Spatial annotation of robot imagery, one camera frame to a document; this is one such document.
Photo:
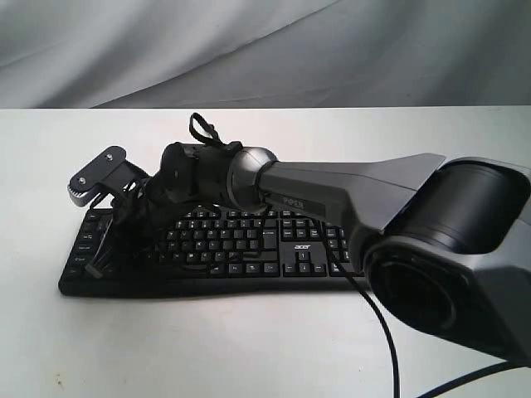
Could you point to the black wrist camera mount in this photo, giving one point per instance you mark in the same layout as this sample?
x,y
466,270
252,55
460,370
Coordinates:
x,y
109,173

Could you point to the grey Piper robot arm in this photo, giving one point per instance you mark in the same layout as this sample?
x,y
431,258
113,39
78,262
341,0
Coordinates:
x,y
444,245

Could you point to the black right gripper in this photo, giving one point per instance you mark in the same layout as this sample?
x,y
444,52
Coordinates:
x,y
189,176

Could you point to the grey backdrop cloth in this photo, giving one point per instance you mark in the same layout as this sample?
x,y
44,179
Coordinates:
x,y
264,54

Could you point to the black Acer keyboard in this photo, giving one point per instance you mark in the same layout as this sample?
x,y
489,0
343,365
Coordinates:
x,y
214,253

